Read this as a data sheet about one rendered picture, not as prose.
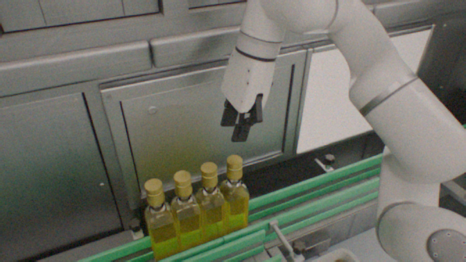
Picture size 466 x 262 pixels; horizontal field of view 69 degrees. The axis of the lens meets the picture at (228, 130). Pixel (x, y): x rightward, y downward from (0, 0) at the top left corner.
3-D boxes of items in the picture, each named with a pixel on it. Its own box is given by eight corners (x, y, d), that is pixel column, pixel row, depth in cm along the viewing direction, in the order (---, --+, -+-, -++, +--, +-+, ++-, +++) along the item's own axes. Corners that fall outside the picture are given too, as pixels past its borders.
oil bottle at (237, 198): (238, 228, 92) (240, 170, 79) (247, 245, 87) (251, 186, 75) (219, 235, 90) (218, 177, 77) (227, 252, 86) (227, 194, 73)
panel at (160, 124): (394, 118, 116) (428, 20, 95) (400, 123, 114) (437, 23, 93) (128, 202, 86) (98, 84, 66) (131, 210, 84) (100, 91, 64)
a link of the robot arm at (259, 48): (229, 22, 60) (225, 37, 61) (252, 40, 53) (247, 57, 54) (265, 27, 63) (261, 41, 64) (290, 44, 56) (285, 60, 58)
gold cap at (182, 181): (189, 183, 72) (188, 168, 70) (194, 195, 70) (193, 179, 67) (173, 187, 71) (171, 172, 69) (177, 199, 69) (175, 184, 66)
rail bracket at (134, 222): (145, 236, 90) (138, 202, 82) (152, 257, 85) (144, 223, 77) (130, 242, 89) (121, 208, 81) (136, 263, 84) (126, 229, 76)
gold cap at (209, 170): (213, 174, 74) (213, 159, 72) (220, 185, 72) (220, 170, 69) (198, 179, 73) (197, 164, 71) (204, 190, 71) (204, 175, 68)
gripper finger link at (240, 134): (238, 109, 62) (229, 140, 65) (246, 119, 59) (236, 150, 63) (254, 110, 63) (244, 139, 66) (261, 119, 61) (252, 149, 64)
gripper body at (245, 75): (227, 33, 60) (213, 89, 66) (252, 55, 53) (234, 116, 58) (262, 37, 64) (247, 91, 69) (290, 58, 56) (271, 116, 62)
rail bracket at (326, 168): (316, 176, 108) (324, 143, 100) (330, 190, 103) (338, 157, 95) (306, 179, 107) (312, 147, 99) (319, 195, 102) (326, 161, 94)
